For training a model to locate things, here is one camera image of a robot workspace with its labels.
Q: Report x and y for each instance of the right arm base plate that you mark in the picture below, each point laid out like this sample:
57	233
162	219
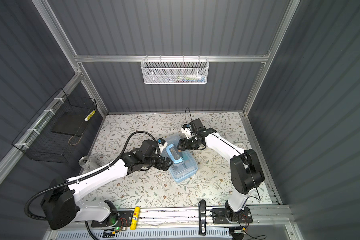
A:
224	216

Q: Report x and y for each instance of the white perforated cable tray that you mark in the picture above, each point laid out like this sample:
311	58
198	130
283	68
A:
164	234

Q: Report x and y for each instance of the white wire wall basket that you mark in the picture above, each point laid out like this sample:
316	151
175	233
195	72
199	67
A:
175	73

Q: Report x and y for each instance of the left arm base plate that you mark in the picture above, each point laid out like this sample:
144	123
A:
123	219

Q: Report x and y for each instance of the aluminium front rail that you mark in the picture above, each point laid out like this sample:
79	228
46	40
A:
189	216

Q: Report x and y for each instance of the black remote on rail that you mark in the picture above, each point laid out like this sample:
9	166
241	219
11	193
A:
202	217

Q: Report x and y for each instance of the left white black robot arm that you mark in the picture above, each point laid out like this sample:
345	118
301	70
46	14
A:
63	201

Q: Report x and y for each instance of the blue plastic tool box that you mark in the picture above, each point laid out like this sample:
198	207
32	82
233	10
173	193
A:
185	166

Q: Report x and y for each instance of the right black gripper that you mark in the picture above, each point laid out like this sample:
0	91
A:
184	145

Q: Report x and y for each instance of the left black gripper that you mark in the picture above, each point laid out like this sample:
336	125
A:
161	166

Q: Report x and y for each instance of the yellow marker on rail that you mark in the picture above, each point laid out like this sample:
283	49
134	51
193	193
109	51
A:
135	217

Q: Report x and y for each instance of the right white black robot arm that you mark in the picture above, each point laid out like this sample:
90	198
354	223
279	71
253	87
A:
246	171

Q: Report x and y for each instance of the black wire side basket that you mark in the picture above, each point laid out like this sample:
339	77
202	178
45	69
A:
56	133

